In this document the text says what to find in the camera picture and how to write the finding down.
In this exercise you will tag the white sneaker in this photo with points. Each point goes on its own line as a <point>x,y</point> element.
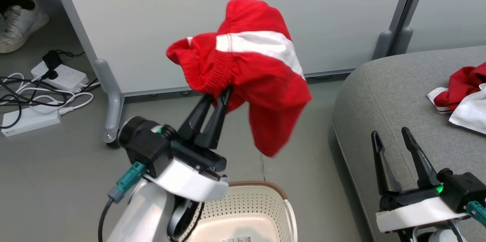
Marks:
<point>21,25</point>

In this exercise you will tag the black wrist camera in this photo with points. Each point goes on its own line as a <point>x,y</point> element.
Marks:
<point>144,147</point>
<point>461,190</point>

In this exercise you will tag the teal right camera connector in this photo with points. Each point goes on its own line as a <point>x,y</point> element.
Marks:
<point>477,211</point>

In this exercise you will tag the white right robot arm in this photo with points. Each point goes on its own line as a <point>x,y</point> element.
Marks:
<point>440,236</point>

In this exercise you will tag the black power adapter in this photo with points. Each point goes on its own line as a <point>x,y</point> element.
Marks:
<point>52,61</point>

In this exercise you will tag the red shorts with white stripe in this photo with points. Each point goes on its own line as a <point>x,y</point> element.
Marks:
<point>265,82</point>

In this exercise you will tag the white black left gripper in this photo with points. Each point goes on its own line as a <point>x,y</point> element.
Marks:
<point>186,179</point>

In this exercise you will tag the teal camera connector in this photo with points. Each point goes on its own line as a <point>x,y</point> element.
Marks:
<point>477,211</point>
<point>127,181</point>

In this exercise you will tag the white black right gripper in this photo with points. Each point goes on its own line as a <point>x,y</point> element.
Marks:
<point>414,213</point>

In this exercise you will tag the white long power strip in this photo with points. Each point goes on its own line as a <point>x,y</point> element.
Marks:
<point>30,120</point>

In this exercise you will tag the red and white garment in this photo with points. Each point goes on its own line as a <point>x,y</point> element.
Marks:
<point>461,82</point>

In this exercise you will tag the white square power strip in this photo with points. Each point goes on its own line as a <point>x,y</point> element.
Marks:
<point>68,76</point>

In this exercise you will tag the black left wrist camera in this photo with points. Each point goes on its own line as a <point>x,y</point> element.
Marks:
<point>144,147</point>

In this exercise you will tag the grey fabric sofa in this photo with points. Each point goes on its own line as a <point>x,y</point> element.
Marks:
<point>387,94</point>

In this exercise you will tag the cream perforated laundry basket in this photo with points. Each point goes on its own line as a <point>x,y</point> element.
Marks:
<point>258,204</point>

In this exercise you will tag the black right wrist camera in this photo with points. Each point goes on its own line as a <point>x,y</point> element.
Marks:
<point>461,190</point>

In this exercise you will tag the narrow white partition panel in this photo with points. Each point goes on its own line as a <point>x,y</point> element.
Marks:
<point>448,6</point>

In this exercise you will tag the wide white partition panel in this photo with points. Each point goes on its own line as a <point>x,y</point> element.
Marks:
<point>152,14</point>

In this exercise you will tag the teal left camera connector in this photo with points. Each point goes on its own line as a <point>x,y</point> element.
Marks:
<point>127,181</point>

